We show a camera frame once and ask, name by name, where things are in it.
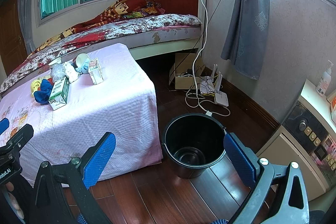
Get blue cloth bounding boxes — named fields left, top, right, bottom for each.
left=33, top=79, right=53, bottom=105

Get yellow fluffy cloth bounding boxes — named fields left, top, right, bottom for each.
left=30, top=75, right=53, bottom=97

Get green white milk carton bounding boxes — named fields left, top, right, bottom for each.
left=49, top=77, right=70, bottom=110

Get clear plastic bag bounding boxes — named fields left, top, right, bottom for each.
left=51, top=64, right=66, bottom=83

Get white tissue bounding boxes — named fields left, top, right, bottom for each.
left=63, top=62, right=79, bottom=83

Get red white paper cup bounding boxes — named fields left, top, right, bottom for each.
left=73, top=53, right=90, bottom=68

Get white red drink carton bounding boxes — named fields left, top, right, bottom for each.
left=88, top=58, right=104, bottom=85

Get light blue face mask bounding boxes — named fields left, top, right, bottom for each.
left=75, top=59, right=90, bottom=75

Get black plastic trash bucket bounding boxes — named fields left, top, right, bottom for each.
left=161, top=113, right=226, bottom=179

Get person's left hand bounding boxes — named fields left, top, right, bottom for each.
left=5, top=182, right=25, bottom=220

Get brown wooden door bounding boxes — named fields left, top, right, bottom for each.
left=1, top=0, right=27, bottom=76

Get pink covered low table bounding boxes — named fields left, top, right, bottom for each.
left=1, top=43, right=162, bottom=184

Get white wifi router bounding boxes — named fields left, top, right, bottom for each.
left=199, top=64, right=229, bottom=107

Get hand sanitizer pump bottle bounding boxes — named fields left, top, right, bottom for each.
left=315, top=60, right=334, bottom=96

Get cardboard box under bed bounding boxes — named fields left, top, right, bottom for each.
left=169, top=53, right=205, bottom=90

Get grey curtain right window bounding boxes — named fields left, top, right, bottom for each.
left=221, top=0, right=269, bottom=80

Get bed with floral sheet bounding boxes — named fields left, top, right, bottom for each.
left=1, top=14, right=201, bottom=93

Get red patterned blanket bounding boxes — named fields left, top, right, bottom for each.
left=29, top=0, right=165, bottom=57

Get white power cable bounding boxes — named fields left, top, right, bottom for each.
left=183, top=0, right=232, bottom=117

